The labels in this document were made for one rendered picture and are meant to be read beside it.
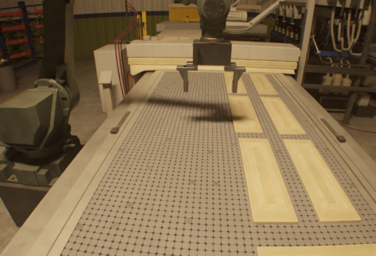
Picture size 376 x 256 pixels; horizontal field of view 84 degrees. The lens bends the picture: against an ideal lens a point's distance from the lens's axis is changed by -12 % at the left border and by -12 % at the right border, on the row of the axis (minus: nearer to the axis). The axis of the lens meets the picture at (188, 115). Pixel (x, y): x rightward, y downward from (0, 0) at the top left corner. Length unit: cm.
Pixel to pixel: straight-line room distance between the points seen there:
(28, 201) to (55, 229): 105
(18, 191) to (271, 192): 177
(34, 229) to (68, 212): 16
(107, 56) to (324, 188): 327
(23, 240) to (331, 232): 127
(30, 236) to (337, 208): 135
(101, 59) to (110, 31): 417
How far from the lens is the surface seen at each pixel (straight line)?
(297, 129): 177
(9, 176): 221
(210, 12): 130
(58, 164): 190
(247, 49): 308
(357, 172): 156
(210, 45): 137
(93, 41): 820
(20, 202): 223
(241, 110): 192
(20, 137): 176
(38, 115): 164
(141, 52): 316
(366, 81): 579
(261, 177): 126
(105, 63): 378
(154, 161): 135
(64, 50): 182
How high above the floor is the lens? 169
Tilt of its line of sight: 26 degrees down
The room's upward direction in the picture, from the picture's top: straight up
